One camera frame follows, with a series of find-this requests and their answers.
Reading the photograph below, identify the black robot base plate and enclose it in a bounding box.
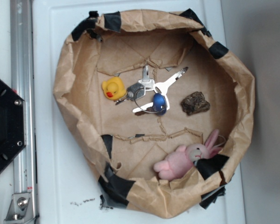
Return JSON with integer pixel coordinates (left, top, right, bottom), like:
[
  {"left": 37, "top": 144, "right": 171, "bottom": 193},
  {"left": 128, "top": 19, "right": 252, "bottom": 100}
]
[{"left": 0, "top": 79, "right": 26, "bottom": 174}]

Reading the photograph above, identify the brown paper bag basin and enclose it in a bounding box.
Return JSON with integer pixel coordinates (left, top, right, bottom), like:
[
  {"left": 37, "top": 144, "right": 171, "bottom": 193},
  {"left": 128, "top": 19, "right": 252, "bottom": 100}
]
[{"left": 53, "top": 9, "right": 255, "bottom": 218}]

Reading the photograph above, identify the silver key pointing up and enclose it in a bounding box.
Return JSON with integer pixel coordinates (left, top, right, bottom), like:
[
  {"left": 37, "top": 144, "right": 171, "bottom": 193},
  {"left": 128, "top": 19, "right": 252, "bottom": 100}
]
[{"left": 138, "top": 64, "right": 154, "bottom": 91}]

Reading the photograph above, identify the yellow rubber duck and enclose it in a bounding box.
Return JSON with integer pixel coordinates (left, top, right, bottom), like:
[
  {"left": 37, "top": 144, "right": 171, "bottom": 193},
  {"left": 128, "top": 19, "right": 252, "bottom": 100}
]
[{"left": 102, "top": 77, "right": 126, "bottom": 101}]

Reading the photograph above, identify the grey headed key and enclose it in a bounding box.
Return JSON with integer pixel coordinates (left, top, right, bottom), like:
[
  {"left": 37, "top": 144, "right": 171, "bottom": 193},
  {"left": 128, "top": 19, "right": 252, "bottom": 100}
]
[{"left": 116, "top": 83, "right": 146, "bottom": 105}]

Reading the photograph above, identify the pink plush bunny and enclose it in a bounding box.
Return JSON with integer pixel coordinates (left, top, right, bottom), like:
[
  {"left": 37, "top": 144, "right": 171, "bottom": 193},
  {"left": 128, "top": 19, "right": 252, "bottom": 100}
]
[{"left": 153, "top": 129, "right": 226, "bottom": 181}]

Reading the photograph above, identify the metal rail bracket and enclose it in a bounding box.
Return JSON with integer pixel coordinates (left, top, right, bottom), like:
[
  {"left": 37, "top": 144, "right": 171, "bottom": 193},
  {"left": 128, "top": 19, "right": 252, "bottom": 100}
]
[{"left": 3, "top": 192, "right": 38, "bottom": 224}]

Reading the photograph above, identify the dark brown rock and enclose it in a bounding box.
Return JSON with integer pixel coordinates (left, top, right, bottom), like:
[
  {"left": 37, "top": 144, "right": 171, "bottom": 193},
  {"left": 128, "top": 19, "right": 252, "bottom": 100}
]
[{"left": 181, "top": 91, "right": 210, "bottom": 116}]

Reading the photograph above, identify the long silver key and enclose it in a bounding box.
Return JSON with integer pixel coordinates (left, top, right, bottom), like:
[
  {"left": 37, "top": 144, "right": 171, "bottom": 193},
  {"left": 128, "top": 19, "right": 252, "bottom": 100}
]
[{"left": 153, "top": 67, "right": 188, "bottom": 95}]

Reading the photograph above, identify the blue capped key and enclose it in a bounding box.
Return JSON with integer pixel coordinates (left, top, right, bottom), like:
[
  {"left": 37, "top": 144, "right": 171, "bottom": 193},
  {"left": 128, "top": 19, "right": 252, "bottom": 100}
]
[{"left": 132, "top": 93, "right": 170, "bottom": 116}]

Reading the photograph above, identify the aluminium rail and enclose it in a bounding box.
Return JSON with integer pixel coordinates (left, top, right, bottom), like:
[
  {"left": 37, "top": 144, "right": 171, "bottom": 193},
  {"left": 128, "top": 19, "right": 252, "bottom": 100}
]
[{"left": 10, "top": 0, "right": 37, "bottom": 194}]

